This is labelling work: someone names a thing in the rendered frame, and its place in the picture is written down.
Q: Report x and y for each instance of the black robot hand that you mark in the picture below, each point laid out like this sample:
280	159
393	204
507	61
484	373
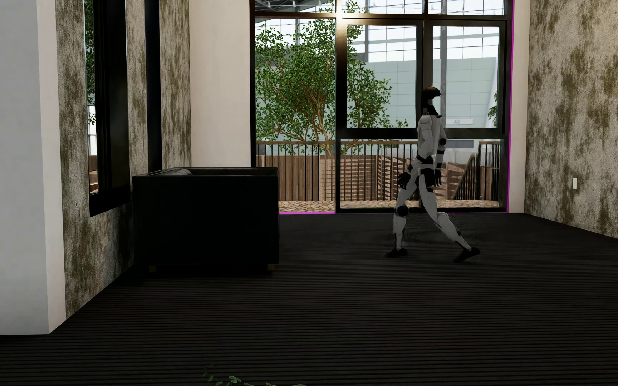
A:
438	177
404	180

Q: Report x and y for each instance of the black fabric sofa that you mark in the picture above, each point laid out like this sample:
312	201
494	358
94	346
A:
207	220

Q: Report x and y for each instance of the grey sofa cushion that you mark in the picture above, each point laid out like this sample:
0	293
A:
174	171

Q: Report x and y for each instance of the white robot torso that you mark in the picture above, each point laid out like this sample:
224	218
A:
427	142

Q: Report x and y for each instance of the left robot leg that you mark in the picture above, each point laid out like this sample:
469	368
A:
401	220

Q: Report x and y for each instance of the robot leg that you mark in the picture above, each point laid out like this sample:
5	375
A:
448	225
401	220

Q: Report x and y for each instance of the wooden balcony railing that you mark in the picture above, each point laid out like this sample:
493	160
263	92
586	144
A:
357	177

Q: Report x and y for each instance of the right robot leg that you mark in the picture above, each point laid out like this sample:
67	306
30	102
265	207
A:
448	225

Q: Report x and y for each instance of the black robot head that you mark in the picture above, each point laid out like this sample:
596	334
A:
430	99

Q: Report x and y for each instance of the black framed glass door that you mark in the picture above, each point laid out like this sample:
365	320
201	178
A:
341	107

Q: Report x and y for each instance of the green leafy tree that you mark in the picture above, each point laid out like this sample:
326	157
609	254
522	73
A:
298	86

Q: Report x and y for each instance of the green plant leaves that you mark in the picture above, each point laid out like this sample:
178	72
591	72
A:
228	379

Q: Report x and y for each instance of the black framed side window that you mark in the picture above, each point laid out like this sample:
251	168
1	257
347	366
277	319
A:
113	107

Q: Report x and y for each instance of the black vertical window post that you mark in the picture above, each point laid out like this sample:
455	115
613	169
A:
153	86

